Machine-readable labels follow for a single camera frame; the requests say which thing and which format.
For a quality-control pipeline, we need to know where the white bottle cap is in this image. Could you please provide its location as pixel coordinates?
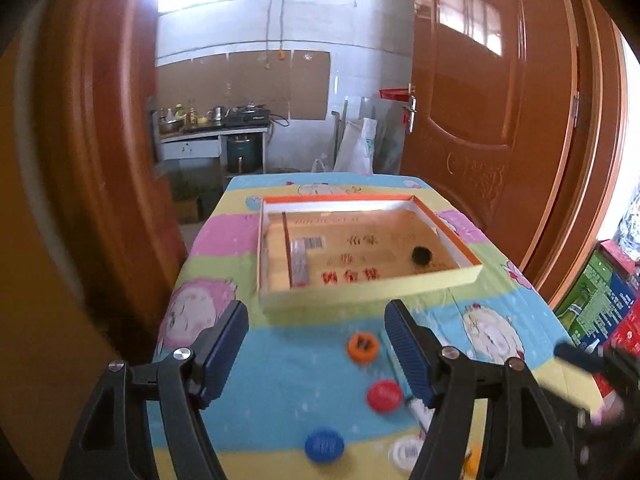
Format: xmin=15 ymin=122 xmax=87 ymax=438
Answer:
xmin=388 ymin=434 xmax=424 ymax=472

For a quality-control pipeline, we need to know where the red bottle cap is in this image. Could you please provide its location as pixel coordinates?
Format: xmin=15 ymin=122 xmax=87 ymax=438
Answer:
xmin=366 ymin=379 xmax=404 ymax=414

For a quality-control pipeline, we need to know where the black bottle cap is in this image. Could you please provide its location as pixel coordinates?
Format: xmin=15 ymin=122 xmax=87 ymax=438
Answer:
xmin=411 ymin=246 xmax=433 ymax=266

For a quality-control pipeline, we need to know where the large orange bottle cap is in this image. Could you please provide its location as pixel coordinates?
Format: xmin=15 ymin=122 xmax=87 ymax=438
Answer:
xmin=461 ymin=445 xmax=482 ymax=479

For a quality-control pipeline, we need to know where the colourful boxes stack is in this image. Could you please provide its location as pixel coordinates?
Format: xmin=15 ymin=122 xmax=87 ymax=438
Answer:
xmin=554 ymin=240 xmax=639 ymax=352

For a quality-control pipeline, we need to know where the white rectangular box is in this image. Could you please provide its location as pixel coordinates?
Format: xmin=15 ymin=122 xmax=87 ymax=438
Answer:
xmin=406 ymin=396 xmax=434 ymax=434

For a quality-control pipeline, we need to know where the small orange bottle cap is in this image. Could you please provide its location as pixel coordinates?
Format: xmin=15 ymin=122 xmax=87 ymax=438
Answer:
xmin=347 ymin=332 xmax=380 ymax=365

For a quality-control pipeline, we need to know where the blue bottle cap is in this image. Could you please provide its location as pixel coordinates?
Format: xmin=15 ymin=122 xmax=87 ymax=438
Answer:
xmin=304 ymin=429 xmax=345 ymax=465

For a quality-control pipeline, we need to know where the colourful cartoon tablecloth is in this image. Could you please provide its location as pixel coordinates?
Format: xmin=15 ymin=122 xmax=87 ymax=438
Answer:
xmin=155 ymin=174 xmax=602 ymax=479

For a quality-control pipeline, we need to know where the brown wooden door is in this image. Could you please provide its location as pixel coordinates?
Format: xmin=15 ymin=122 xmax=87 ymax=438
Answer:
xmin=399 ymin=0 xmax=582 ymax=271

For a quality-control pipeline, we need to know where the orange shallow cardboard tray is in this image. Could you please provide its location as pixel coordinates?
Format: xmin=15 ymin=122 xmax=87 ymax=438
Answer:
xmin=257 ymin=194 xmax=483 ymax=311

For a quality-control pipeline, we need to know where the kitchen counter cabinet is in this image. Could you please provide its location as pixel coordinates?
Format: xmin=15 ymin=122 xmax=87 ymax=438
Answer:
xmin=156 ymin=126 xmax=272 ymax=185

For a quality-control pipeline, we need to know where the white woven sack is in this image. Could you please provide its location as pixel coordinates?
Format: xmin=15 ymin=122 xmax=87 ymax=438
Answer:
xmin=333 ymin=118 xmax=378 ymax=176

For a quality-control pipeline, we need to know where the metal basin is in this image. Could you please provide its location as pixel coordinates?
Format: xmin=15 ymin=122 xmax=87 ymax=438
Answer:
xmin=158 ymin=118 xmax=184 ymax=136

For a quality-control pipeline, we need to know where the black gas stove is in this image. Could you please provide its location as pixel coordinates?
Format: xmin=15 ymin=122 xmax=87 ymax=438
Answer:
xmin=224 ymin=105 xmax=271 ymax=128

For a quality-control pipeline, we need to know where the silver door handle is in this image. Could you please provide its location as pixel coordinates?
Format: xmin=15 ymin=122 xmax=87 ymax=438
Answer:
xmin=404 ymin=94 xmax=418 ymax=134

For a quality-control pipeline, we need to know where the brown wooden door frame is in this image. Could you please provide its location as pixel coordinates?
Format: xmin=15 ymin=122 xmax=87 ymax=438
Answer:
xmin=32 ymin=0 xmax=186 ymax=363

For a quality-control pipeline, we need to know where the cardboard wall panel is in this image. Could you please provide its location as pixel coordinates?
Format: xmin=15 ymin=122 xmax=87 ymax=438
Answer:
xmin=156 ymin=50 xmax=331 ymax=120

